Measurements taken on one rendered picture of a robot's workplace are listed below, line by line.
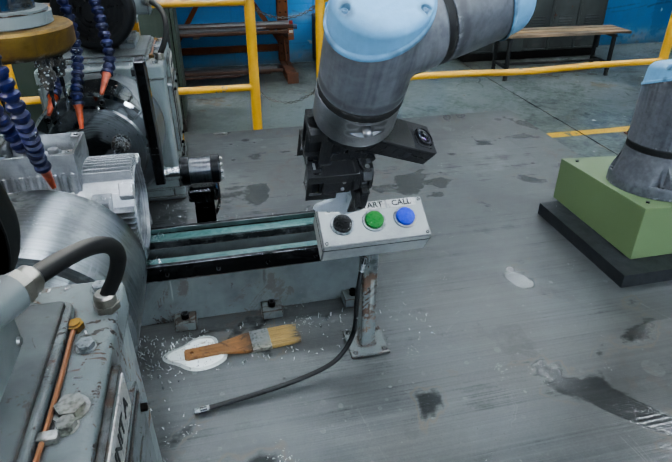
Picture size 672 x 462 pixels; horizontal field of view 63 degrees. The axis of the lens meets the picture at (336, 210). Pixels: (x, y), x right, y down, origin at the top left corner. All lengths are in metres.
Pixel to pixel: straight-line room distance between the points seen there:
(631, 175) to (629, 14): 6.50
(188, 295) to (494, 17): 0.74
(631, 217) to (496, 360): 0.46
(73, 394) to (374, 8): 0.38
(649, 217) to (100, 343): 1.06
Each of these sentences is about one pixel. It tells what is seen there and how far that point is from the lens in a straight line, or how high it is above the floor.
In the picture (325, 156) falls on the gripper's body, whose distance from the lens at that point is 0.63.
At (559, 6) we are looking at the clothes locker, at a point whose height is 0.55.
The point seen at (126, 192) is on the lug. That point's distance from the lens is 0.95.
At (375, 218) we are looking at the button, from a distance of 0.83.
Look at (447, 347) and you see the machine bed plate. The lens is 1.02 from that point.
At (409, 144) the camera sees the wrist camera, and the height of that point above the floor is 1.24.
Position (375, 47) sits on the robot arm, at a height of 1.38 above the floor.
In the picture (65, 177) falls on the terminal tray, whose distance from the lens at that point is 0.98.
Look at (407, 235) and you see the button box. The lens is 0.84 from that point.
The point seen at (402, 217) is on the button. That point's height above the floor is 1.07.
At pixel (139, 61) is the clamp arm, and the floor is 1.25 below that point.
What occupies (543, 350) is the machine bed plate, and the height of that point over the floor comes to 0.80.
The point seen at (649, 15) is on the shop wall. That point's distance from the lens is 7.96.
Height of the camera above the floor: 1.49
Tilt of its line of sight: 29 degrees down
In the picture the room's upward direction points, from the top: straight up
